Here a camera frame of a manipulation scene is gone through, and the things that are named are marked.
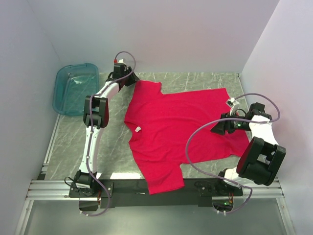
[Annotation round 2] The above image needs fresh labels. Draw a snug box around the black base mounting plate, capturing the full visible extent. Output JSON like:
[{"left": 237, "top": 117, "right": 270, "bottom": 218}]
[{"left": 68, "top": 178, "right": 243, "bottom": 211}]

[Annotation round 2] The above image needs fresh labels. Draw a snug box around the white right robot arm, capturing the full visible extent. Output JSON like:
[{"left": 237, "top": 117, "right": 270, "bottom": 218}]
[{"left": 211, "top": 98, "right": 286, "bottom": 195}]

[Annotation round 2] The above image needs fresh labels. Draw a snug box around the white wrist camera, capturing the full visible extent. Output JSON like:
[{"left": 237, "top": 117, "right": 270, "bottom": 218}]
[
  {"left": 113, "top": 58, "right": 127, "bottom": 64},
  {"left": 226, "top": 98, "right": 240, "bottom": 116}
]

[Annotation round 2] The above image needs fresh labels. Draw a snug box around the teal transparent plastic bin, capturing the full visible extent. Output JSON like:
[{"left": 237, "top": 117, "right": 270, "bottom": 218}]
[{"left": 52, "top": 63, "right": 99, "bottom": 116}]

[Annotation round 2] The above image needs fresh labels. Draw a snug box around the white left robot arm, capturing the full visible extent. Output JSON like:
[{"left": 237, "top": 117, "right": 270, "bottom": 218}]
[{"left": 65, "top": 59, "right": 139, "bottom": 198}]

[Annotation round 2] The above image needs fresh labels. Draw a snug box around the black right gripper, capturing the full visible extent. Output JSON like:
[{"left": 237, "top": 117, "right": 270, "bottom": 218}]
[{"left": 210, "top": 110, "right": 251, "bottom": 136}]

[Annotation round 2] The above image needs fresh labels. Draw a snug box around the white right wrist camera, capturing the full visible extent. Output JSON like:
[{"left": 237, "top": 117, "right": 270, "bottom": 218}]
[{"left": 226, "top": 98, "right": 240, "bottom": 116}]

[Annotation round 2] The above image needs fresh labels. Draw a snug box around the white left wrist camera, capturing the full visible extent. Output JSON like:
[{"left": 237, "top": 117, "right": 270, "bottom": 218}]
[{"left": 113, "top": 58, "right": 127, "bottom": 64}]

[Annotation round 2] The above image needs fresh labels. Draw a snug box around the red t-shirt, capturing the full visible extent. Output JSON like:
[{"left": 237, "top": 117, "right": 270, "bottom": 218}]
[{"left": 124, "top": 81, "right": 249, "bottom": 194}]

